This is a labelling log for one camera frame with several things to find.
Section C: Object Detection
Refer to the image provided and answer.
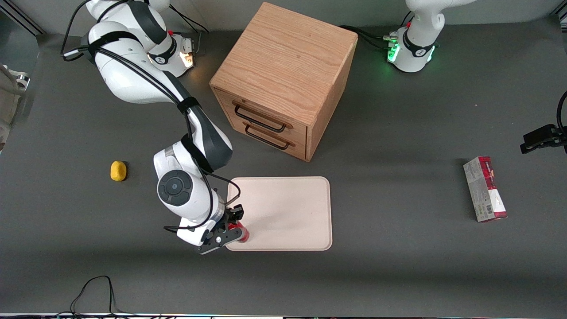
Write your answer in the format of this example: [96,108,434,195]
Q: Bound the wooden lower drawer front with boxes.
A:
[223,112,307,160]

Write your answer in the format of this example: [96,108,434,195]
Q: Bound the white plastic object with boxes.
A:
[0,64,31,153]

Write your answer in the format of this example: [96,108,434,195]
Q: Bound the red and grey carton box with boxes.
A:
[463,156,508,222]

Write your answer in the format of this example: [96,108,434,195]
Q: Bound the black curved cable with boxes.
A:
[556,90,567,133]

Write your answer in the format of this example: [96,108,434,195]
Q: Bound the aluminium frame profile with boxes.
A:
[551,7,567,32]
[0,0,46,37]

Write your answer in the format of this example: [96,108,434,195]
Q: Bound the black drawer handle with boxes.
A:
[232,101,293,133]
[243,122,295,151]

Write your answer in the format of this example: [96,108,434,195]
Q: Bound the yellow lemon toy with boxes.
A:
[110,160,128,182]

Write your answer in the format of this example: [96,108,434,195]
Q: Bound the thin black table cable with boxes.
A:
[53,275,133,318]

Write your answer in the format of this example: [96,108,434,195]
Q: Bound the black lower drawer handle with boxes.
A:
[243,122,295,151]

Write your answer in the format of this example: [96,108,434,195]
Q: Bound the black base power cable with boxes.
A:
[339,24,398,50]

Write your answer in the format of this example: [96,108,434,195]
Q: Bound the oak wooden drawer cabinet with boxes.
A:
[209,2,358,162]

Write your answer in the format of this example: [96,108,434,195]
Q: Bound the black clamp mount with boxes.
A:
[520,124,567,155]

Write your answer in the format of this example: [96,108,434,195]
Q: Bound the black upper drawer handle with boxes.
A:
[232,101,293,133]

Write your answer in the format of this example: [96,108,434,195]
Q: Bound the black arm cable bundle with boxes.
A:
[62,27,242,233]

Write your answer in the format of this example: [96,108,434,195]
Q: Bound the beige rectangular tray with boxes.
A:
[226,176,333,252]

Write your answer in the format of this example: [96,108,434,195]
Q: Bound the wooden upper drawer front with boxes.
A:
[215,90,308,139]

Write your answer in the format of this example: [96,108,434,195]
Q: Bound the wooden drawer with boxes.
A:
[215,90,308,139]
[223,112,307,160]

